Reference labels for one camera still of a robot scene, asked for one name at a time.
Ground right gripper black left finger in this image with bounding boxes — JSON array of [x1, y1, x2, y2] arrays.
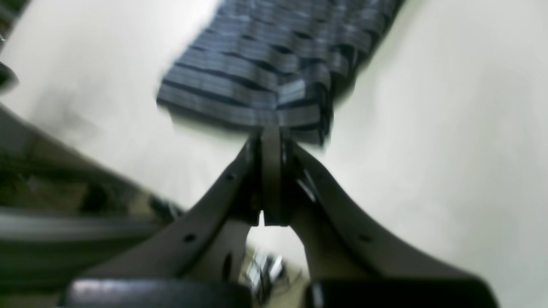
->
[[60, 127, 281, 308]]

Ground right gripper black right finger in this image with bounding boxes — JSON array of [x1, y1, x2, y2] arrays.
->
[[274, 128, 498, 308]]

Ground navy white striped T-shirt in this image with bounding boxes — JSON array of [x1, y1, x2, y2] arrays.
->
[[156, 0, 403, 145]]

